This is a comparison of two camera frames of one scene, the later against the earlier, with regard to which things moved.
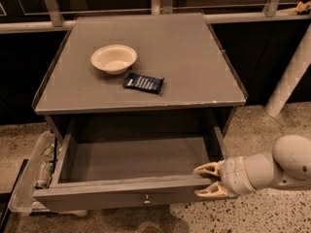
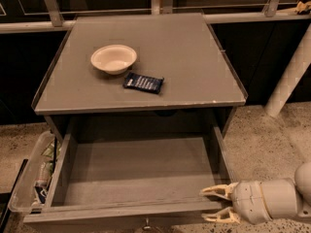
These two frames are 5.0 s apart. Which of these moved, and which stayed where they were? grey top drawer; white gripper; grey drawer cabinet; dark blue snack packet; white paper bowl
Moved: grey top drawer; white gripper
Stayed: dark blue snack packet; white paper bowl; grey drawer cabinet
